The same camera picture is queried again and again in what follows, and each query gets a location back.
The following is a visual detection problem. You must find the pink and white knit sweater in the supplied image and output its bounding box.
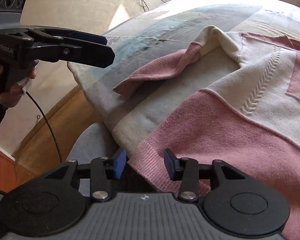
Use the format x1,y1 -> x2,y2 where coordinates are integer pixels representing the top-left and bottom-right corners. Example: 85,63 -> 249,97
114,26 -> 300,239

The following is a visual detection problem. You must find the person left hand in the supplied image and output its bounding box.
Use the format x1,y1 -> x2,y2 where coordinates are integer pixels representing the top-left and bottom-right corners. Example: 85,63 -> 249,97
0,60 -> 39,108

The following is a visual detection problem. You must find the wooden bed frame side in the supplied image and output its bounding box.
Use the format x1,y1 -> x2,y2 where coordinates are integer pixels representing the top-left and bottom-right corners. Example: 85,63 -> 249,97
0,86 -> 100,192

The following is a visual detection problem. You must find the pastel patchwork bed sheet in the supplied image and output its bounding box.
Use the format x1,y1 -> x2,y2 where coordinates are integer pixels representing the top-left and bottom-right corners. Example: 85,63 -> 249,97
68,0 -> 300,154

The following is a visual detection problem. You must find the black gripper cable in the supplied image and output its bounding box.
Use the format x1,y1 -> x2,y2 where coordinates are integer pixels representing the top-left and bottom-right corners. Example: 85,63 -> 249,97
26,90 -> 63,164

